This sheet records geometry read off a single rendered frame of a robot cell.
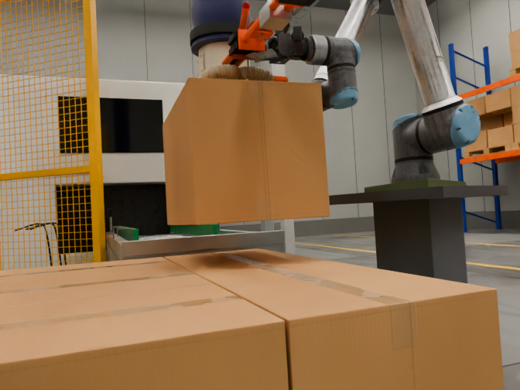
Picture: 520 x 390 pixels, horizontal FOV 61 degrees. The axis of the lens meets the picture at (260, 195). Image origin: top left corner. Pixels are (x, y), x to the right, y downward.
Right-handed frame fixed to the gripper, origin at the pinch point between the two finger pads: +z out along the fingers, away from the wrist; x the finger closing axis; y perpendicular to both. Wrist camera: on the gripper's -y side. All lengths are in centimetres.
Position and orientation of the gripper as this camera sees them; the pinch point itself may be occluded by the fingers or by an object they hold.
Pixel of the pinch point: (250, 42)
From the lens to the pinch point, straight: 138.8
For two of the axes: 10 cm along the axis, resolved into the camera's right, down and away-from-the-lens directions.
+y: -3.5, 0.5, 9.4
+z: -9.4, 0.4, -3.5
